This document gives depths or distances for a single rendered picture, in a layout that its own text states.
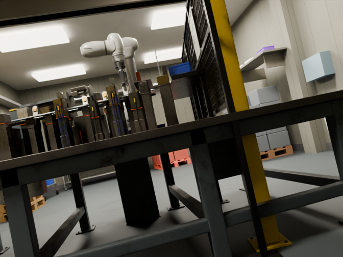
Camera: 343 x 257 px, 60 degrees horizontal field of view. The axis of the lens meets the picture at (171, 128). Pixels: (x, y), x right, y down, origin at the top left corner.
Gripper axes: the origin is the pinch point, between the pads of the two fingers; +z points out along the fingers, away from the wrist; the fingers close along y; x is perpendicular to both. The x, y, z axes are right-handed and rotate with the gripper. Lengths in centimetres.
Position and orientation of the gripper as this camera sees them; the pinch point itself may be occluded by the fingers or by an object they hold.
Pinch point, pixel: (125, 91)
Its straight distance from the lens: 211.2
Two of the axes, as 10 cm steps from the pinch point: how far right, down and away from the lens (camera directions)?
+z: 2.2, 9.8, -0.5
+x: 9.8, -2.2, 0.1
